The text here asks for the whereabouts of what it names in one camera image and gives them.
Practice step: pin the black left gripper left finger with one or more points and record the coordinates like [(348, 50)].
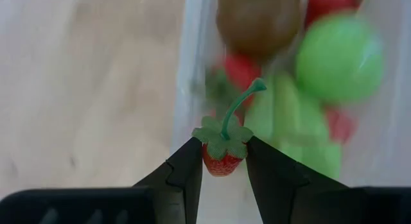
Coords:
[(187, 172)]

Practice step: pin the clear plastic tupperware container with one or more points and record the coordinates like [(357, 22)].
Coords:
[(189, 41)]

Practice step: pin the round green lime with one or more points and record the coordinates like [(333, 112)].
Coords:
[(340, 57)]

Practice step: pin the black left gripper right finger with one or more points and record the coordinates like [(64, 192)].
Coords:
[(276, 179)]

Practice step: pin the green pepper slice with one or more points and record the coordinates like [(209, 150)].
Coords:
[(289, 121)]

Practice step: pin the red strawberry with long stem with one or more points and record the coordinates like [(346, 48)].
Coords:
[(221, 166)]

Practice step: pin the brown kiwi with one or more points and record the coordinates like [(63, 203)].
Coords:
[(258, 22)]

